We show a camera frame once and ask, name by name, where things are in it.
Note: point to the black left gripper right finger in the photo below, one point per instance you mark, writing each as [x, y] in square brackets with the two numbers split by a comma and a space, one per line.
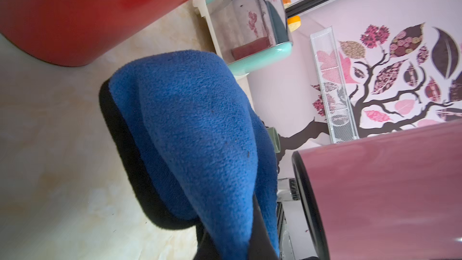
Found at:
[260, 247]

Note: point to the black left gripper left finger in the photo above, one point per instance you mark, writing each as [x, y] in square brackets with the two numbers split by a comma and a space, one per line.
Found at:
[206, 249]

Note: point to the blue microfiber cloth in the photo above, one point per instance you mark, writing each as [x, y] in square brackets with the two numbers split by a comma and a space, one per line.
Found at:
[192, 147]

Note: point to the pink thermos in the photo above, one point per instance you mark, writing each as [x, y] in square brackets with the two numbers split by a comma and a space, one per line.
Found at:
[395, 196]

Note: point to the red thermos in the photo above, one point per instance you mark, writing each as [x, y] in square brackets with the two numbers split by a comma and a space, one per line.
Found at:
[76, 32]

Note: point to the green ceramic cup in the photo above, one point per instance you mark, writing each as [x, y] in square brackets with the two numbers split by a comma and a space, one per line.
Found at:
[275, 139]

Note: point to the toast slice front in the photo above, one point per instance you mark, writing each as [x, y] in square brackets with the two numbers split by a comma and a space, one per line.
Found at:
[294, 23]

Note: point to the toast slice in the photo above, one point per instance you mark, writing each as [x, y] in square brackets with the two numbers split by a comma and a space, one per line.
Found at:
[294, 23]
[286, 3]

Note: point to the mint green toaster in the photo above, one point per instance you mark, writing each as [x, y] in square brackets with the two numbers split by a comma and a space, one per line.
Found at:
[247, 34]

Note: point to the toast slice rear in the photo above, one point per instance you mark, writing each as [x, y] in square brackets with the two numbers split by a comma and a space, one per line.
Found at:
[286, 3]

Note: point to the white wire shelf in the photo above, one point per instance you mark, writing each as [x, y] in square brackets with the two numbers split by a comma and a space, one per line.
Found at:
[337, 105]

